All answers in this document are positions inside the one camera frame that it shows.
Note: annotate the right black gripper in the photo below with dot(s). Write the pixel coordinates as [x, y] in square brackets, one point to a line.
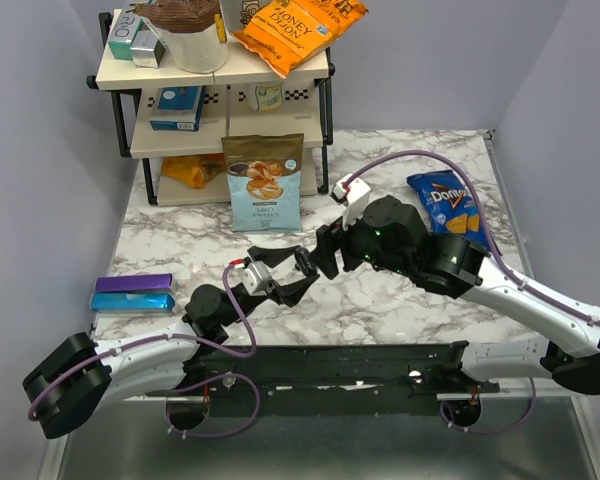
[327, 240]

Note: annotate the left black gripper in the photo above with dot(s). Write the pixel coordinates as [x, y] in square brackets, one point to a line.
[289, 294]

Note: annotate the black marbled charging case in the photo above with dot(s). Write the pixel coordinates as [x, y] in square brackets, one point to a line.
[304, 263]

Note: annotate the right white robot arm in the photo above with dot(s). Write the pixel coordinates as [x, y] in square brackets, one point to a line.
[391, 236]

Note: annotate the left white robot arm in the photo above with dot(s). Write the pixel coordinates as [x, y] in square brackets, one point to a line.
[81, 375]

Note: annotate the cassava chips bag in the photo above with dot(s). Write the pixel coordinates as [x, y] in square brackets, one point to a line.
[264, 179]

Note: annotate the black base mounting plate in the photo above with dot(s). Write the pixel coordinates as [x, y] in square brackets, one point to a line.
[324, 381]

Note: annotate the blue doritos bag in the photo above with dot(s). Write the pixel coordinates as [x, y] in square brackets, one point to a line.
[449, 204]

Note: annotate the orange snack bag bottom shelf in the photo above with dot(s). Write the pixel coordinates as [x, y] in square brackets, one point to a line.
[194, 171]

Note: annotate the white cup on shelf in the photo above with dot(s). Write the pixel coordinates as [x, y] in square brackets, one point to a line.
[264, 97]

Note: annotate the purple box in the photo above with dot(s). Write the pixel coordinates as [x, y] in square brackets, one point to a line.
[142, 283]

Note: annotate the shiny blue box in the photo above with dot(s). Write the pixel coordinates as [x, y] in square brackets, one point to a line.
[132, 302]

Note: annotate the blue box on shelf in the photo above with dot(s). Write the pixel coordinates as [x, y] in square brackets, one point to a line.
[177, 109]

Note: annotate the black and cream shelf rack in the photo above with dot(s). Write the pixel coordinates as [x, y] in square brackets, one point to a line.
[133, 91]

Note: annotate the orange honey dijon chip bag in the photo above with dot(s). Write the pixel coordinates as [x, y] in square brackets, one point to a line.
[286, 34]

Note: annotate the white carton top shelf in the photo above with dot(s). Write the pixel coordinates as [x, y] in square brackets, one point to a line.
[238, 13]

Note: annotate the white and brown paper bag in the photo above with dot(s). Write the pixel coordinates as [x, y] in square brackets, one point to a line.
[192, 31]

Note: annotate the silver small box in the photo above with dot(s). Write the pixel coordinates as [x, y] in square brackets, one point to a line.
[146, 50]

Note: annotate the teal RO box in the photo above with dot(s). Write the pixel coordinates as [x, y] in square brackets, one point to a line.
[124, 30]

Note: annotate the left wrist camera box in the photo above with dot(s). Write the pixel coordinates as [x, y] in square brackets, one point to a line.
[255, 277]

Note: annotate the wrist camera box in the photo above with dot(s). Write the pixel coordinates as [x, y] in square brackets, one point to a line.
[255, 277]
[353, 194]

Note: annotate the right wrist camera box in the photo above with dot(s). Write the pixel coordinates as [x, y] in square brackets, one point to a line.
[353, 194]

